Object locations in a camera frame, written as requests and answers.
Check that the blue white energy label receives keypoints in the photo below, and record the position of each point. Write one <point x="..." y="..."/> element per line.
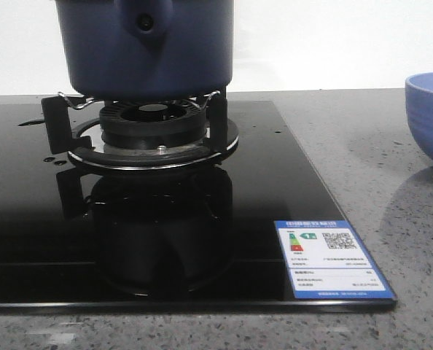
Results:
<point x="326" y="260"/>

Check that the black metal pot support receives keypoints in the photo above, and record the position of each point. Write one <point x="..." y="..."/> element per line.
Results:
<point x="85" y="147"/>

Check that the black glass gas stove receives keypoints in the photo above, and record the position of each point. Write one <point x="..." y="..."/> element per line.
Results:
<point x="200" y="240"/>

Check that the light blue plastic bowl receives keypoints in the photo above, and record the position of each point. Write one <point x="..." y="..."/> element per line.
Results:
<point x="419" y="110"/>

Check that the black round gas burner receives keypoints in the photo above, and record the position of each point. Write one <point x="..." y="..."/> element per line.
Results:
<point x="148" y="126"/>

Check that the dark blue cooking pot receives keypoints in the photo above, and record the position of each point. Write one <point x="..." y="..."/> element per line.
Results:
<point x="147" y="50"/>

